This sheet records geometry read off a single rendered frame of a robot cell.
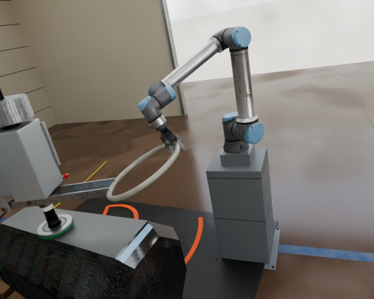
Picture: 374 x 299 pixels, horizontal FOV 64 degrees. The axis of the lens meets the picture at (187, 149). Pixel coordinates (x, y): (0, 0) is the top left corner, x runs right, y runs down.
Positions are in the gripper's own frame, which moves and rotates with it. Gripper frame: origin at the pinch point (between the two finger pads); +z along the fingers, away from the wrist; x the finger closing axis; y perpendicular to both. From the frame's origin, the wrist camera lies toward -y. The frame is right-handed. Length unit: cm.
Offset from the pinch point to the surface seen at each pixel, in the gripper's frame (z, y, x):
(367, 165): 177, 84, -187
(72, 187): -17, 28, 62
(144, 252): 32, -4, 51
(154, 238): 33, 3, 42
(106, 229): 15, 19, 62
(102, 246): 16, 5, 67
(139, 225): 23, 11, 44
